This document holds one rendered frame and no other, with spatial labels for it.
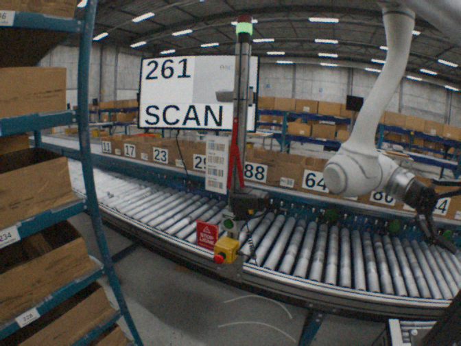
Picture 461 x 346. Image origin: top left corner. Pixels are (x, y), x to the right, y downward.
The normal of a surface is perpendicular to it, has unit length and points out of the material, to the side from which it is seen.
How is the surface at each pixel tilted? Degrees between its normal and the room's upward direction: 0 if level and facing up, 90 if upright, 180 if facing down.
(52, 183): 91
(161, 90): 86
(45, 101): 91
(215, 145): 90
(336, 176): 98
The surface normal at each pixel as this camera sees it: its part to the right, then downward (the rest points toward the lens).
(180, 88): -0.10, 0.22
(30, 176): 0.90, 0.17
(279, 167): -0.43, 0.25
